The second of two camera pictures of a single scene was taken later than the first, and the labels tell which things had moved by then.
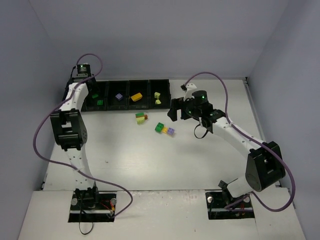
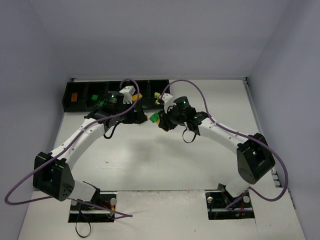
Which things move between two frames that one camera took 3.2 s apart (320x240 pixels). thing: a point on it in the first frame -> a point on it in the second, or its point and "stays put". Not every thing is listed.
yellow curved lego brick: [136, 97] stays put
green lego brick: [159, 127] -> [154, 117]
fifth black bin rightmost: [162, 87] stays put
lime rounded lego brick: [157, 95] stays put
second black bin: [96, 99] stays put
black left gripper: [90, 83] -> [136, 116]
